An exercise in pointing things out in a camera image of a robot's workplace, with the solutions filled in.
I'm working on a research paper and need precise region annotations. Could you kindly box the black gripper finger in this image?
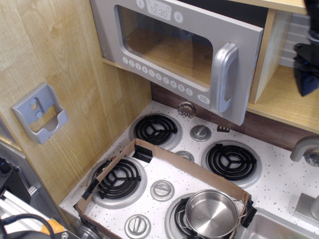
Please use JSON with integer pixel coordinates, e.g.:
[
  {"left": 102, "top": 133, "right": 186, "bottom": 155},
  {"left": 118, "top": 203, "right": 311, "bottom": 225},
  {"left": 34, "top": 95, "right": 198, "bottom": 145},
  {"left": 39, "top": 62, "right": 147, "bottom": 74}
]
[{"left": 294, "top": 68, "right": 319, "bottom": 97}]

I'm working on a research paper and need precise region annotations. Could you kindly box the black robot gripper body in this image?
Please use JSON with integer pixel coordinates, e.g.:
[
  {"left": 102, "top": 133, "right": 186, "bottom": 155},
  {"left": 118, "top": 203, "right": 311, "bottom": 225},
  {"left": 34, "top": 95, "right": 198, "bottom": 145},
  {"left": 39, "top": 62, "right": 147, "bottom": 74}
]
[{"left": 294, "top": 42, "right": 319, "bottom": 71}]

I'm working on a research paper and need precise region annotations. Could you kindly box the silver microwave door handle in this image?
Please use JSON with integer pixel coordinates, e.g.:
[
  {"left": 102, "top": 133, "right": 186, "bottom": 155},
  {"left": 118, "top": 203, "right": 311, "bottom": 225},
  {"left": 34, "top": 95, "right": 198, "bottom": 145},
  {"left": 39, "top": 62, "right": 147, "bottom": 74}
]
[{"left": 210, "top": 42, "right": 238, "bottom": 113}]

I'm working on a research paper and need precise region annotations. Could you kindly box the grey toy microwave door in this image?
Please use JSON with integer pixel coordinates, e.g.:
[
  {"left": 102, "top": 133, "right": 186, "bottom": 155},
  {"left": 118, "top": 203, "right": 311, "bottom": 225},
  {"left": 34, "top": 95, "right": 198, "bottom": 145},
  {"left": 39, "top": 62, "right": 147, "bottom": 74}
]
[{"left": 91, "top": 0, "right": 267, "bottom": 125}]

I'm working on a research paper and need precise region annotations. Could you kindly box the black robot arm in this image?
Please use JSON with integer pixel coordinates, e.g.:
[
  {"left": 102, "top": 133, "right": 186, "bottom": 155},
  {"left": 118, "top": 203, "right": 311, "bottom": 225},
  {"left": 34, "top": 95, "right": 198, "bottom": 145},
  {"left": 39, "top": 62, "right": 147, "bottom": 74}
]
[{"left": 294, "top": 0, "right": 319, "bottom": 96}]

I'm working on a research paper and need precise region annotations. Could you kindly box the wooden shelf unit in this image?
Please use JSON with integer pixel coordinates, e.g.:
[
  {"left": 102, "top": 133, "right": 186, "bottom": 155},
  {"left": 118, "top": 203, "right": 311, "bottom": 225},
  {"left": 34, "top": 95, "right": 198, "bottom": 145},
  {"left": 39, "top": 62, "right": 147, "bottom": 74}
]
[{"left": 103, "top": 0, "right": 319, "bottom": 132}]

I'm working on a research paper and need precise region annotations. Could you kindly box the grey sink faucet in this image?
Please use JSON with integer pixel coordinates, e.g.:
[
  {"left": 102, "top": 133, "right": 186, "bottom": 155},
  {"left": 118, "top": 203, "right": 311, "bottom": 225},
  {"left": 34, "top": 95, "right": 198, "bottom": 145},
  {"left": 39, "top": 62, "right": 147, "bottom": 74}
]
[{"left": 290, "top": 136, "right": 319, "bottom": 167}]

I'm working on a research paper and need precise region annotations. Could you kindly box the silver slotted spatula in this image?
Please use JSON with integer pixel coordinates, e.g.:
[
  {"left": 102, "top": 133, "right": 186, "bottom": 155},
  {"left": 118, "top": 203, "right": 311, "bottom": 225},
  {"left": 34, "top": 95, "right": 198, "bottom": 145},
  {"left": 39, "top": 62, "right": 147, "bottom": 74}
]
[{"left": 217, "top": 120, "right": 230, "bottom": 133}]

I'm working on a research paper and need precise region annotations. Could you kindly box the back right black burner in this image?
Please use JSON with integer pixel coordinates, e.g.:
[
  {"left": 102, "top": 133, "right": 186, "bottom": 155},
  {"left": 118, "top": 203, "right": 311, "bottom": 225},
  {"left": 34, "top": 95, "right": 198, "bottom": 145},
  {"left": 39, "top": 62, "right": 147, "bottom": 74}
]
[{"left": 204, "top": 143, "right": 257, "bottom": 181}]

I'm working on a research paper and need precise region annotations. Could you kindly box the black burner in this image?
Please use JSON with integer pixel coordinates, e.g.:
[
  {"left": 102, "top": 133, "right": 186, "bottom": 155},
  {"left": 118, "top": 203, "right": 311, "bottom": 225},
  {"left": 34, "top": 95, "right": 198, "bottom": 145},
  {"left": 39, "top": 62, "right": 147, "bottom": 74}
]
[
  {"left": 97, "top": 159, "right": 143, "bottom": 200},
  {"left": 133, "top": 114, "right": 178, "bottom": 145},
  {"left": 174, "top": 197, "right": 199, "bottom": 239},
  {"left": 204, "top": 143, "right": 257, "bottom": 181}
]

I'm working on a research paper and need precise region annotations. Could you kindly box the back grey stove knob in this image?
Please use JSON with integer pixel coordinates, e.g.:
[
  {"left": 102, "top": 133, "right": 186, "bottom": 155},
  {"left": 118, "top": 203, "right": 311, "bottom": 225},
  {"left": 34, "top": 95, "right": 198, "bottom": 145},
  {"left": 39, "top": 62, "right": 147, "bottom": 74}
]
[{"left": 190, "top": 125, "right": 211, "bottom": 142}]

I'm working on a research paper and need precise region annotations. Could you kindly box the grey stove knob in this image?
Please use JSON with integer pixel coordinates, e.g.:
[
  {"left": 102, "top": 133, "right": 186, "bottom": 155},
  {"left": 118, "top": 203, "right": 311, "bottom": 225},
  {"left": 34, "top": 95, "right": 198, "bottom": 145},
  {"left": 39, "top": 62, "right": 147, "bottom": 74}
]
[
  {"left": 150, "top": 180, "right": 175, "bottom": 202},
  {"left": 125, "top": 214, "right": 151, "bottom": 239},
  {"left": 190, "top": 125, "right": 211, "bottom": 142}
]

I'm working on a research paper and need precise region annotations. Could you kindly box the silver round strainer utensil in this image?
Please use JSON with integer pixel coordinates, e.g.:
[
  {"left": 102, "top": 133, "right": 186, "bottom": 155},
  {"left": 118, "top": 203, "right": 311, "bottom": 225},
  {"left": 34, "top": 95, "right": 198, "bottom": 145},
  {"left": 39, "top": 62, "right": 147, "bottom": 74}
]
[{"left": 177, "top": 101, "right": 196, "bottom": 119}]

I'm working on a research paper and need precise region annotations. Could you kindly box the middle small grey knob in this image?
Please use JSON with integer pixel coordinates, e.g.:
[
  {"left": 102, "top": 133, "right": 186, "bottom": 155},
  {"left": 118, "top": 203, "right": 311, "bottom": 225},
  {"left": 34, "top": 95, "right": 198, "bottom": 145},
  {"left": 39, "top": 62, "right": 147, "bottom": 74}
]
[{"left": 175, "top": 150, "right": 194, "bottom": 162}]

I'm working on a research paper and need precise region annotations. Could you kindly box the stainless steel sink basin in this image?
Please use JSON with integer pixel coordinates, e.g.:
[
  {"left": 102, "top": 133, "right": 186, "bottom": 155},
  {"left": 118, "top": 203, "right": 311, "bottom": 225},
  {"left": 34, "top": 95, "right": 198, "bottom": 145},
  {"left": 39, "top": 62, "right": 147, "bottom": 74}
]
[{"left": 235, "top": 208, "right": 319, "bottom": 239}]

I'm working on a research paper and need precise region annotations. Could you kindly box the back left black burner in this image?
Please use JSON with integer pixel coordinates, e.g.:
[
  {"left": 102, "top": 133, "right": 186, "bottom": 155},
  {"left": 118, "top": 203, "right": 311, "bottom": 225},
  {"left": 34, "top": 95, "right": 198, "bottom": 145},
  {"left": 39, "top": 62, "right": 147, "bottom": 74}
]
[{"left": 133, "top": 114, "right": 178, "bottom": 145}]

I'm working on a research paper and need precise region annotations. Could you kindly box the stainless steel pot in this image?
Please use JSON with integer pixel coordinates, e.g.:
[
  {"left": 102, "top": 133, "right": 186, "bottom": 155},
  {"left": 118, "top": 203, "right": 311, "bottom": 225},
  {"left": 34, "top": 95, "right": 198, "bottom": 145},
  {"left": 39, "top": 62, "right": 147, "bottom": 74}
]
[{"left": 176, "top": 189, "right": 247, "bottom": 239}]

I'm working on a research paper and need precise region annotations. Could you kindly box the centre grey stove knob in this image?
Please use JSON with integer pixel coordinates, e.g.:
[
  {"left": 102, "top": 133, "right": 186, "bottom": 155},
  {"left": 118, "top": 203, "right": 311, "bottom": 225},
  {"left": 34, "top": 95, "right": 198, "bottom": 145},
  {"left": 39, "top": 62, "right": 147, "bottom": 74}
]
[{"left": 150, "top": 180, "right": 175, "bottom": 202}]

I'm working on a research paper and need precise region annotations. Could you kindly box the front right black burner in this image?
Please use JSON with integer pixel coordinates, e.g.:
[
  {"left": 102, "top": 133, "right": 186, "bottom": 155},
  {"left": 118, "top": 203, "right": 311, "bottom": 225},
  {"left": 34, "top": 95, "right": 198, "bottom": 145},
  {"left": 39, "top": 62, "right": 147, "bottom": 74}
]
[{"left": 174, "top": 197, "right": 199, "bottom": 239}]

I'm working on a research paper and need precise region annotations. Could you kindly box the front left black burner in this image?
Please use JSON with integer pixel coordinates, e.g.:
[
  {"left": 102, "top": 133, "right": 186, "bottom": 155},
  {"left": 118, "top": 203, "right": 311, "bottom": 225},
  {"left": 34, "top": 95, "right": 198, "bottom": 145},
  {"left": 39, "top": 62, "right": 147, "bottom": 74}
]
[{"left": 97, "top": 159, "right": 143, "bottom": 200}]

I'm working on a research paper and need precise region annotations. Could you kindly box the front grey stove knob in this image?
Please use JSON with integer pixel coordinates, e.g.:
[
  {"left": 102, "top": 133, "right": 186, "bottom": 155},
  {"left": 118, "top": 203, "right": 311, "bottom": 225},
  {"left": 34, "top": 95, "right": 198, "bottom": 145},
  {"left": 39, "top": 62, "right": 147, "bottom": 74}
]
[{"left": 125, "top": 214, "right": 151, "bottom": 239}]

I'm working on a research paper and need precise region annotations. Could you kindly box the grey faucet handle base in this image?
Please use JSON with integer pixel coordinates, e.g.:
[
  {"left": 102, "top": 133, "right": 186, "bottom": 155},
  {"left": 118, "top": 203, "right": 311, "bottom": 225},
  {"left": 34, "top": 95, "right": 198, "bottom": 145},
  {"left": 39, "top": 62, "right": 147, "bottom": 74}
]
[{"left": 294, "top": 193, "right": 319, "bottom": 223}]

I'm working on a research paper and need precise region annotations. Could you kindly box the brown cardboard frame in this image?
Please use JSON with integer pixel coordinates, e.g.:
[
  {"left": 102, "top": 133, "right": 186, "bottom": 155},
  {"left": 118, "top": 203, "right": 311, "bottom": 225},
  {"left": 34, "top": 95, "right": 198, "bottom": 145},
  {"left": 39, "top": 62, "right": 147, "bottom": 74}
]
[{"left": 74, "top": 139, "right": 251, "bottom": 239}]

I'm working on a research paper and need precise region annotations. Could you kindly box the grey wall phone holder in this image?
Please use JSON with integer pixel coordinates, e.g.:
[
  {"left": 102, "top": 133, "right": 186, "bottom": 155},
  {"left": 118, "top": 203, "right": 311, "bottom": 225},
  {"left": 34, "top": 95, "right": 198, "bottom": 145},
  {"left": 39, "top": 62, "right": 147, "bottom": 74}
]
[{"left": 11, "top": 82, "right": 69, "bottom": 144}]

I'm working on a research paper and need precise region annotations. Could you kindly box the black cable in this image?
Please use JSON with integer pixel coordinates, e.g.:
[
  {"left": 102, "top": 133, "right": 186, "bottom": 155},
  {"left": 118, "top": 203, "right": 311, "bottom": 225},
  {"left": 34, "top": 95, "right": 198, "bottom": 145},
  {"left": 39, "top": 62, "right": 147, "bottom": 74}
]
[{"left": 0, "top": 213, "right": 54, "bottom": 239}]

